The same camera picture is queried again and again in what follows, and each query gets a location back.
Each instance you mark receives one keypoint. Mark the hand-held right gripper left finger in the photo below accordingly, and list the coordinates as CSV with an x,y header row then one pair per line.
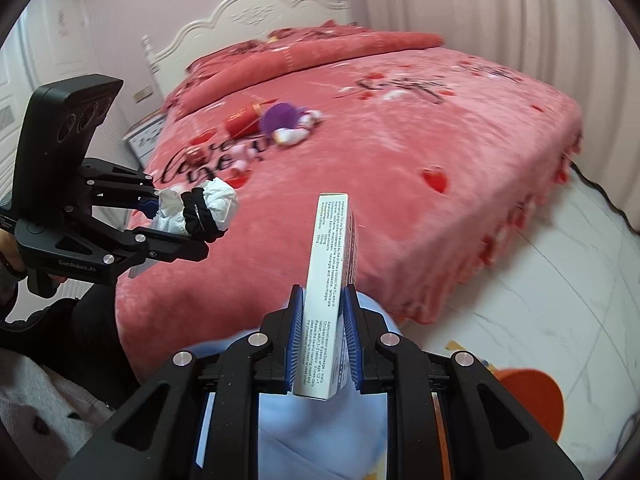
x,y
295,340

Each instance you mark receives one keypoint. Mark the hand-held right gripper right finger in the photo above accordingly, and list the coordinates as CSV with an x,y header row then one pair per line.
x,y
350,340

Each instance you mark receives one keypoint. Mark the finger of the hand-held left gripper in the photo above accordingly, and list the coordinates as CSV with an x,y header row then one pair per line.
x,y
170,250
125,185

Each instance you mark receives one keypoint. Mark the white medicine box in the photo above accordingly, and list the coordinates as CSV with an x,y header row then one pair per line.
x,y
325,285

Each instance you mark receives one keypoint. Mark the white tissue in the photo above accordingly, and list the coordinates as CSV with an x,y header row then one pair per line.
x,y
220,205

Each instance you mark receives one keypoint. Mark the purple ball toy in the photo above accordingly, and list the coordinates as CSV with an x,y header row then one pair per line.
x,y
282,116

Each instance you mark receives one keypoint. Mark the orange trash bin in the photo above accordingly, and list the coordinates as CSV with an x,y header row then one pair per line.
x,y
532,400

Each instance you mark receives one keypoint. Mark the person's left hand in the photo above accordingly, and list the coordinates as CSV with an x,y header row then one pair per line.
x,y
6,247

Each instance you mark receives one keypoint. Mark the white nightstand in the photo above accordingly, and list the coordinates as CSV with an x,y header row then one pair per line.
x,y
145,140

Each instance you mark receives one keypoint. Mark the white wardrobe door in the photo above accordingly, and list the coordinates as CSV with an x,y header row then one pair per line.
x,y
55,45

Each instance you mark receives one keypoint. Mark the dark cloth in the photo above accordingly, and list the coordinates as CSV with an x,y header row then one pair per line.
x,y
95,330

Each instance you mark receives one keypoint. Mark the yellow foam puzzle mat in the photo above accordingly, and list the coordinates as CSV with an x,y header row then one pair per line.
x,y
465,355

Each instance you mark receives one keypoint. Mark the red cylinder can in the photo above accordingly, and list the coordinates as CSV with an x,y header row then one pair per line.
x,y
242,120

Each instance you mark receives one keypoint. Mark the pink printed blanket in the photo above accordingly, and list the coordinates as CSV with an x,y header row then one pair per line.
x,y
375,185

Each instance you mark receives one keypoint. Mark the white fleece garment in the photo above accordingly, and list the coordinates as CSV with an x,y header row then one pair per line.
x,y
45,395

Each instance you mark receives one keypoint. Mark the white bed headboard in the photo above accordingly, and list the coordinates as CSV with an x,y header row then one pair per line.
x,y
240,20

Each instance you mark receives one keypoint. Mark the folded red quilt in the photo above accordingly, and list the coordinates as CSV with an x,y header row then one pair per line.
x,y
310,55

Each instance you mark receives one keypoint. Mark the cream curtain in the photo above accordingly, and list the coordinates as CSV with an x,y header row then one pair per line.
x,y
500,15

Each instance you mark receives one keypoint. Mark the wall socket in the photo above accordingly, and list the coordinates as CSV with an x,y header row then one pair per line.
x,y
144,94

